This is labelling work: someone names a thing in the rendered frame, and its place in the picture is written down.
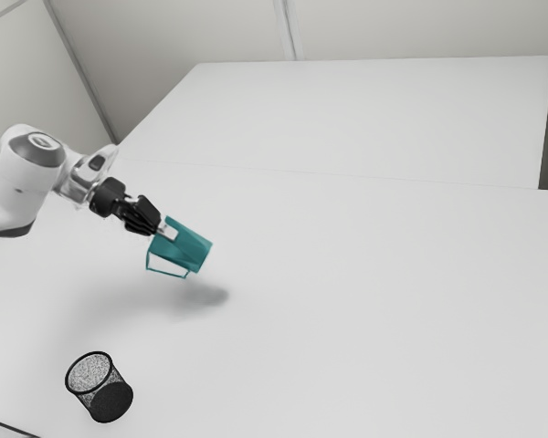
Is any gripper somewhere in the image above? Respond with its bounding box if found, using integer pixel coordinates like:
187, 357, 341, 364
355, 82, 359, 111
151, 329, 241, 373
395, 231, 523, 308
89, 176, 179, 242

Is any teal faceted mug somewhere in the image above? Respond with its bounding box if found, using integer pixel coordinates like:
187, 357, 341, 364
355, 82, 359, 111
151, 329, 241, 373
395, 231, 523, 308
145, 215, 214, 279

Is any black mesh pen holder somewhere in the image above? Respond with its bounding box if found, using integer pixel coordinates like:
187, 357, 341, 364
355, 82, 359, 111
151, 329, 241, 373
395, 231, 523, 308
64, 350, 134, 423

